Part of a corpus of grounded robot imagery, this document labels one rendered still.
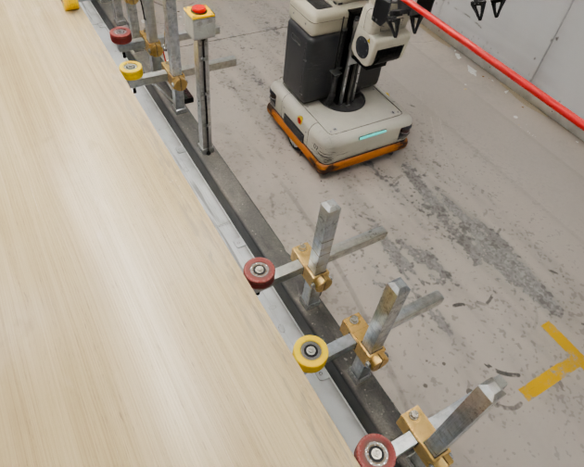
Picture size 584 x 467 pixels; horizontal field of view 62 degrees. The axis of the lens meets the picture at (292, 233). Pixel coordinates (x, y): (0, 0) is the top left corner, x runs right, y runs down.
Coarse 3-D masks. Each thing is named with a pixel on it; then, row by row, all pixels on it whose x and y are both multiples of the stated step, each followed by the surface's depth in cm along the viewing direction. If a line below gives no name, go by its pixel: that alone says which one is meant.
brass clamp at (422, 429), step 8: (416, 408) 111; (400, 416) 110; (408, 416) 110; (424, 416) 110; (400, 424) 111; (408, 424) 108; (416, 424) 109; (424, 424) 109; (416, 432) 108; (424, 432) 108; (432, 432) 108; (416, 440) 107; (424, 440) 107; (416, 448) 109; (424, 448) 106; (448, 448) 106; (424, 456) 107; (432, 456) 105; (440, 456) 105; (448, 456) 105; (432, 464) 105; (440, 464) 104; (448, 464) 104
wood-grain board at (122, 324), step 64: (0, 0) 198; (0, 64) 170; (64, 64) 173; (0, 128) 148; (64, 128) 151; (128, 128) 154; (0, 192) 132; (64, 192) 134; (128, 192) 136; (192, 192) 139; (0, 256) 119; (64, 256) 120; (128, 256) 122; (192, 256) 124; (0, 320) 108; (64, 320) 109; (128, 320) 111; (192, 320) 112; (256, 320) 114; (0, 384) 99; (64, 384) 100; (128, 384) 101; (192, 384) 103; (256, 384) 104; (0, 448) 91; (64, 448) 92; (128, 448) 93; (192, 448) 94; (256, 448) 95; (320, 448) 97
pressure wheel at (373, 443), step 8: (360, 440) 98; (368, 440) 98; (376, 440) 98; (384, 440) 98; (360, 448) 97; (368, 448) 97; (376, 448) 97; (384, 448) 97; (392, 448) 97; (360, 456) 96; (368, 456) 96; (376, 456) 96; (384, 456) 97; (392, 456) 96; (360, 464) 95; (368, 464) 95; (376, 464) 95; (384, 464) 95; (392, 464) 95
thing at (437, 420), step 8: (496, 376) 119; (504, 384) 118; (448, 408) 113; (456, 408) 113; (432, 416) 111; (440, 416) 111; (448, 416) 112; (432, 424) 110; (440, 424) 110; (408, 432) 108; (400, 440) 107; (408, 440) 107; (400, 448) 106; (408, 448) 106
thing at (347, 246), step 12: (384, 228) 142; (348, 240) 138; (360, 240) 139; (372, 240) 140; (336, 252) 135; (348, 252) 138; (288, 264) 131; (300, 264) 131; (276, 276) 128; (288, 276) 130; (252, 288) 127
